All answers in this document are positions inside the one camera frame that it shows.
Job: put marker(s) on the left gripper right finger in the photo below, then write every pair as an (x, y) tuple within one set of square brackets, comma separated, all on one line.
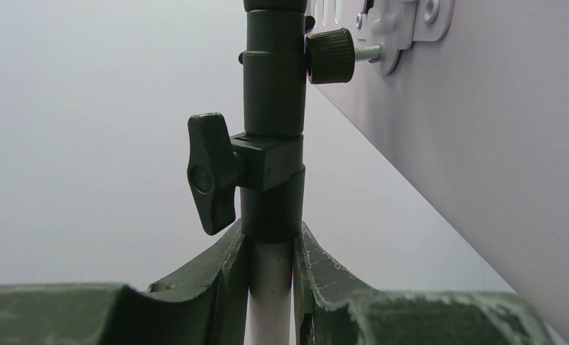
[(333, 306)]

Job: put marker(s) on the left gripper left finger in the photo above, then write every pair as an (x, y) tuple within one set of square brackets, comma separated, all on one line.
[(202, 302)]

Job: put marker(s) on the lilac folding music stand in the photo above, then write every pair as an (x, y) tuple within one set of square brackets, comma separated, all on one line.
[(469, 100)]

